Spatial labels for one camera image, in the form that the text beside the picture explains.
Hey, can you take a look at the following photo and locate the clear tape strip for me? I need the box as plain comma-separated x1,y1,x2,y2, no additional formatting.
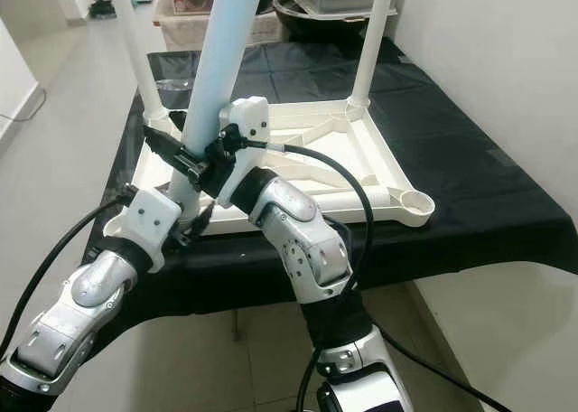
155,78,191,92

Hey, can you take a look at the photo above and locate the beige cloth covered bench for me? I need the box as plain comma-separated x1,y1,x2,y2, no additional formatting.
158,10,281,53

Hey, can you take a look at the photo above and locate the black round wok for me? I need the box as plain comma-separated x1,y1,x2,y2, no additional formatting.
273,0,394,44

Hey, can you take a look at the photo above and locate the black table cloth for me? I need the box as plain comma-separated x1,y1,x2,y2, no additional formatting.
86,37,578,341

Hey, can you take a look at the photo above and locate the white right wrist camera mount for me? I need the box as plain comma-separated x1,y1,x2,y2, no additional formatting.
217,96,272,207

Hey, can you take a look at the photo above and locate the long thin wall cable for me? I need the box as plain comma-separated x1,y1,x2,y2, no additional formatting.
0,87,48,126

